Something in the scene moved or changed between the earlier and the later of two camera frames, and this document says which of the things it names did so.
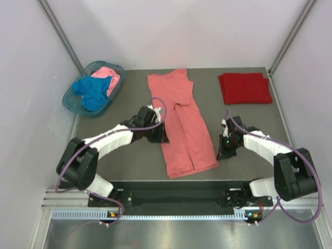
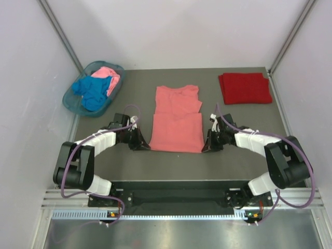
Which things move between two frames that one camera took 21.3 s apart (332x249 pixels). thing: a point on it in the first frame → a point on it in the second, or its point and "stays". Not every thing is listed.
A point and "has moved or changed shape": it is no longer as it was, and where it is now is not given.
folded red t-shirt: x=240 y=88 stays
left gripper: x=161 y=136 → x=140 y=143
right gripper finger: x=220 y=150 → x=208 y=145
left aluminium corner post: x=63 y=38 stays
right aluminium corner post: x=309 y=4 stays
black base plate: x=180 y=196 stays
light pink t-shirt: x=105 y=72 stays
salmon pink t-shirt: x=189 y=149 has moved or changed shape
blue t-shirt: x=94 y=91 stays
